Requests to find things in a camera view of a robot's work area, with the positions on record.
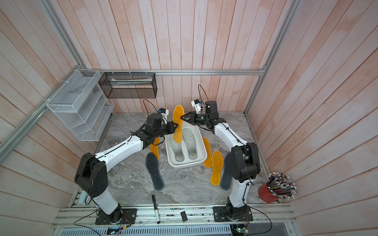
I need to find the red cup of pencils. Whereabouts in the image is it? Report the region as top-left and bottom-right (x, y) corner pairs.
(258, 172), (297, 203)

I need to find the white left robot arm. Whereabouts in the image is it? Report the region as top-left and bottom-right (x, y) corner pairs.
(74, 108), (178, 224)

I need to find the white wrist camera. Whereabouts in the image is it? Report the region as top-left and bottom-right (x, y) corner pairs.
(191, 99), (203, 114)
(158, 108), (169, 118)

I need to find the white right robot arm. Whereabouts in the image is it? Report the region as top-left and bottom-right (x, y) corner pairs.
(181, 99), (261, 222)

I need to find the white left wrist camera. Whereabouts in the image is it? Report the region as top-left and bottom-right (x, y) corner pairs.
(158, 108), (169, 118)

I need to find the yellow fuzzy insole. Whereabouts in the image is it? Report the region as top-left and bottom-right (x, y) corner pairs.
(150, 137), (160, 160)
(172, 105), (185, 144)
(203, 137), (212, 168)
(210, 151), (223, 186)

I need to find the white textured insole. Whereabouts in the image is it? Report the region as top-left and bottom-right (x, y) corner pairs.
(183, 128), (197, 160)
(170, 140), (185, 162)

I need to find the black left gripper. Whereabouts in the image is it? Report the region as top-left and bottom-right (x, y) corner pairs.
(154, 121), (179, 138)

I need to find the white plastic storage box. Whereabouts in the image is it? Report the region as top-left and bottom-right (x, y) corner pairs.
(165, 123), (207, 169)

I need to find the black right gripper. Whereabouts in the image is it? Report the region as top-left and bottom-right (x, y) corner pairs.
(181, 112), (210, 127)

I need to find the black wire mesh basket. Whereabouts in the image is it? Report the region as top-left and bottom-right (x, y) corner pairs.
(99, 72), (158, 99)

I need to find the white wire mesh shelf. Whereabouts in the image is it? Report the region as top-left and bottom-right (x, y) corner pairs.
(47, 70), (114, 142)

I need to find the small black block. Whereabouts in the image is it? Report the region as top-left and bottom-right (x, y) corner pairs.
(180, 211), (188, 222)

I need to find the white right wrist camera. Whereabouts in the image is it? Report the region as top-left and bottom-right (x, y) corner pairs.
(191, 99), (203, 114)

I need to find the dark grey insole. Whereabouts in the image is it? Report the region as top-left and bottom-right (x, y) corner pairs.
(220, 152), (232, 190)
(145, 152), (164, 191)

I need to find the black marker pen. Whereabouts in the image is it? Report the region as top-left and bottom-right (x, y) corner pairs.
(152, 194), (160, 224)

